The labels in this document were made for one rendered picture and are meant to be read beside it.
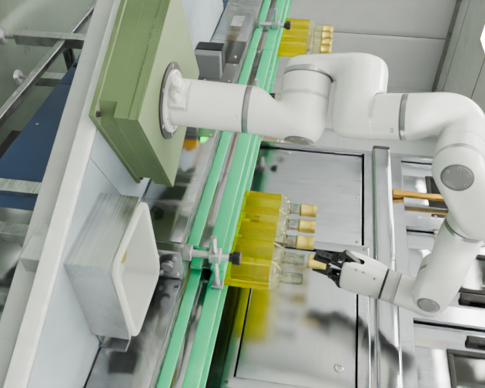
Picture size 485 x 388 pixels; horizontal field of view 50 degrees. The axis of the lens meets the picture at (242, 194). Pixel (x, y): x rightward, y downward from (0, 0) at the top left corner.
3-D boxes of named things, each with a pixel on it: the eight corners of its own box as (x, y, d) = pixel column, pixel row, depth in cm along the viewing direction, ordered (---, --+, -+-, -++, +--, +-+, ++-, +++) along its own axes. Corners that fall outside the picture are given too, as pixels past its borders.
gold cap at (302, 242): (295, 251, 132) (312, 253, 132) (296, 242, 130) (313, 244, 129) (296, 241, 135) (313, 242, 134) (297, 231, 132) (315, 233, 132)
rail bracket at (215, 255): (185, 287, 117) (240, 294, 116) (178, 238, 106) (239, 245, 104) (188, 276, 120) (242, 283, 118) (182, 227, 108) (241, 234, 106)
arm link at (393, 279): (396, 289, 128) (385, 285, 129) (403, 266, 121) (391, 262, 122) (388, 313, 123) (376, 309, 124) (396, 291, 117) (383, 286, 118)
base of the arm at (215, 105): (152, 115, 95) (235, 125, 94) (165, 51, 98) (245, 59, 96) (172, 139, 111) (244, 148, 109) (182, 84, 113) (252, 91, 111)
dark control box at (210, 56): (193, 77, 160) (220, 79, 159) (191, 54, 154) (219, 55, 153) (199, 63, 165) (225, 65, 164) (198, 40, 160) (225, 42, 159)
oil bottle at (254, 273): (192, 282, 127) (280, 293, 125) (191, 268, 123) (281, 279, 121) (198, 263, 131) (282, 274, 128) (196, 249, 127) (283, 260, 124)
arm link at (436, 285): (449, 202, 107) (414, 266, 121) (438, 243, 98) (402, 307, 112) (491, 219, 105) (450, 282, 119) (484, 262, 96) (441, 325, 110)
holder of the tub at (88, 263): (97, 348, 105) (135, 354, 104) (62, 263, 86) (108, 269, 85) (125, 279, 117) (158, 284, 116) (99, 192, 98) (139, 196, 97)
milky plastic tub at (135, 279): (93, 336, 101) (136, 342, 100) (64, 263, 85) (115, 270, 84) (122, 265, 113) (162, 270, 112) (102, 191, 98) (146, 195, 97)
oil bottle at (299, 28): (262, 41, 213) (331, 46, 209) (262, 28, 209) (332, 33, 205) (263, 35, 217) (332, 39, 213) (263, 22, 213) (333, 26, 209)
